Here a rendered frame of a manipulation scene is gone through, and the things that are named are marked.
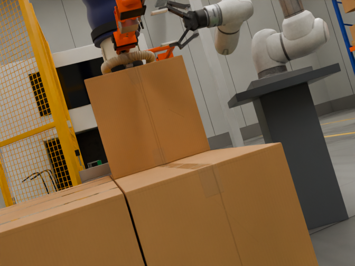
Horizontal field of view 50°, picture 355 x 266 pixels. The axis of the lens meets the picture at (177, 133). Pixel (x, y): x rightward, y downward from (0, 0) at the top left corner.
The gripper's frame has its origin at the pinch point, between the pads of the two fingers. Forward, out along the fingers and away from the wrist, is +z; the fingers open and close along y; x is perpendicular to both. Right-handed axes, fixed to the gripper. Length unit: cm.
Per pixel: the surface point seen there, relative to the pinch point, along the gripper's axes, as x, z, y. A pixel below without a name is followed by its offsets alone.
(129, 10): -35.8, 15.0, 3.0
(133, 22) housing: -21.8, 12.6, 2.4
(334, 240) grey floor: 5, -49, 107
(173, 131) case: -2.6, 6.6, 41.6
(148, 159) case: -3, 19, 49
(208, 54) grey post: 348, -134, -55
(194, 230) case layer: -64, 20, 66
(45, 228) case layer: -65, 50, 55
